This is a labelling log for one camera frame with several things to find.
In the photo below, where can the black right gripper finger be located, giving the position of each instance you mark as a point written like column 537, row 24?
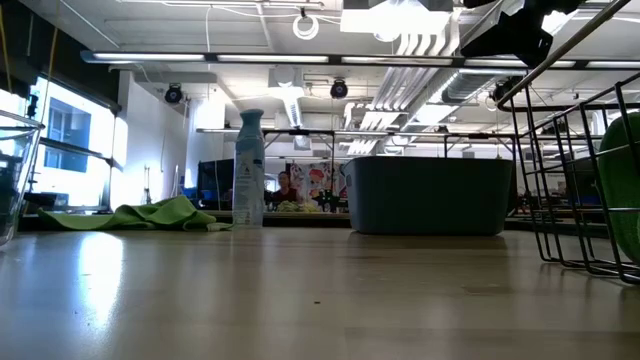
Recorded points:
column 515, row 37

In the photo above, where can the green microfiber towel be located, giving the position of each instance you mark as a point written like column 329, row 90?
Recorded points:
column 165, row 212
column 622, row 190

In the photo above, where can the grey plastic basket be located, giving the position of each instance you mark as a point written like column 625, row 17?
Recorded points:
column 430, row 200

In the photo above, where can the white ceiling air vent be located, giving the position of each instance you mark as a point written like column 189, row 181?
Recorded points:
column 287, row 95

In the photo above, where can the colourful poster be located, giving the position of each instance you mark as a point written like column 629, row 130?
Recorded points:
column 315, row 177

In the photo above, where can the person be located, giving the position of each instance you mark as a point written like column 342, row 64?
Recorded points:
column 285, row 192

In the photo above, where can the pale blue spray bottle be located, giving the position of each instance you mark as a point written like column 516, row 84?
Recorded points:
column 248, row 175

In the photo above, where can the black monitor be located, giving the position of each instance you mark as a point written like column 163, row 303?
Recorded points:
column 215, row 180

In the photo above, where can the long ceiling light bar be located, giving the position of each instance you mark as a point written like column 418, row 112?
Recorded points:
column 150, row 56

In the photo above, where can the bright window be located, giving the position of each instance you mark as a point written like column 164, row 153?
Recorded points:
column 100, row 175

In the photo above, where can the clear plastic bin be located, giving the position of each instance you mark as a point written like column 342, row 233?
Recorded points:
column 20, row 150

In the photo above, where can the silver ventilation duct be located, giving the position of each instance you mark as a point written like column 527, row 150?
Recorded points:
column 470, row 85

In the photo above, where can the black metal rack frame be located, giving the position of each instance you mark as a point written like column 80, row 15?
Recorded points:
column 300, row 132

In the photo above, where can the black aluminium table frame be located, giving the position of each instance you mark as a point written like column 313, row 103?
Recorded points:
column 310, row 219

